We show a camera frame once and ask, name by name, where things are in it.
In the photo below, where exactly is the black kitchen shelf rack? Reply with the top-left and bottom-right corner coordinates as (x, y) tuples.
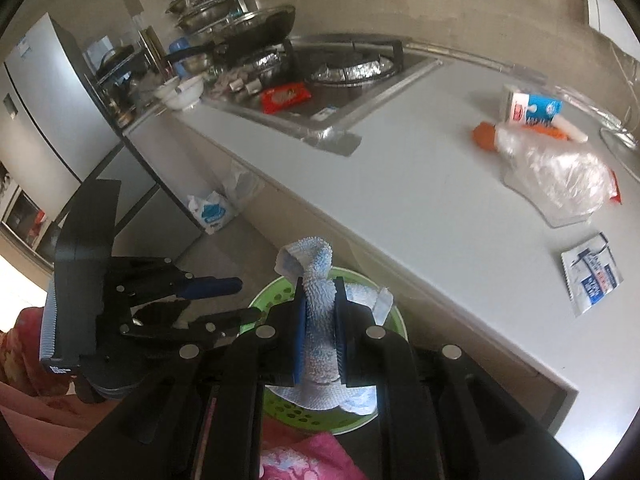
(85, 35), (166, 128)

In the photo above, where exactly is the orange cylindrical item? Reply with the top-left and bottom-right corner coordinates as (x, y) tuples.
(472, 122), (571, 151)

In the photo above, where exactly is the white and blue towel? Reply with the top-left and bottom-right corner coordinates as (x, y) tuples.
(272, 236), (396, 416)

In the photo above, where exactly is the white tube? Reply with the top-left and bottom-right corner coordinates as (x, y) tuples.
(550, 116), (588, 143)

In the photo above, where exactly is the white bowl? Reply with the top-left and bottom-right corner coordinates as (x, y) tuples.
(154, 74), (205, 111)

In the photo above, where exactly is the green perforated plastic basket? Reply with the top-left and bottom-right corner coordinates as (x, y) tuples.
(248, 267), (408, 436)

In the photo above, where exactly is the black wok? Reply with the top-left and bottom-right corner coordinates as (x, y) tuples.
(165, 5), (297, 61)

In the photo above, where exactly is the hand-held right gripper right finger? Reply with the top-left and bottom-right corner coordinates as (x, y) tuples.
(334, 277), (586, 480)

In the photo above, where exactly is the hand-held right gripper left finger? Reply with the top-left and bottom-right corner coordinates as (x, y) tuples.
(54, 276), (308, 480)

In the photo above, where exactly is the white and blue plastic bag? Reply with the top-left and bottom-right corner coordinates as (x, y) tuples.
(187, 191), (240, 235)

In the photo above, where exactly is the white and blue sachet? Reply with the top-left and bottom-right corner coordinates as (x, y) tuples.
(561, 232), (625, 317)

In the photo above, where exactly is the clear plastic holder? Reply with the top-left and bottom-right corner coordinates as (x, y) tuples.
(555, 40), (640, 131)

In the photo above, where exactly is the clear plastic bag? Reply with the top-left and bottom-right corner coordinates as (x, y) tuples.
(222, 160), (263, 206)
(495, 127), (618, 228)

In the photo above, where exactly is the clear hanging plastic bag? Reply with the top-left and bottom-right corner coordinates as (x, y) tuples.
(222, 160), (263, 206)

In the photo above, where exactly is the white and blue milk carton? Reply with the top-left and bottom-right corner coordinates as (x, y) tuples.
(501, 84), (563, 128)

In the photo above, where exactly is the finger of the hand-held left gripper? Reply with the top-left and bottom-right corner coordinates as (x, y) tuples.
(120, 300), (264, 348)
(102, 256), (245, 307)

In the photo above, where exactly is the pink floral clothing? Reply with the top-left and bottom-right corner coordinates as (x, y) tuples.
(0, 305), (368, 480)

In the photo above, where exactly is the grey refrigerator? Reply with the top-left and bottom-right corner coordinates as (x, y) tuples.
(4, 12), (126, 186)

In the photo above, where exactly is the steel gas stove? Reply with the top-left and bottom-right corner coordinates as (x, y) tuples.
(202, 35), (443, 133)

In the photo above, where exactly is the red packet with white label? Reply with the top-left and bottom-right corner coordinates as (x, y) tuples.
(261, 84), (313, 115)

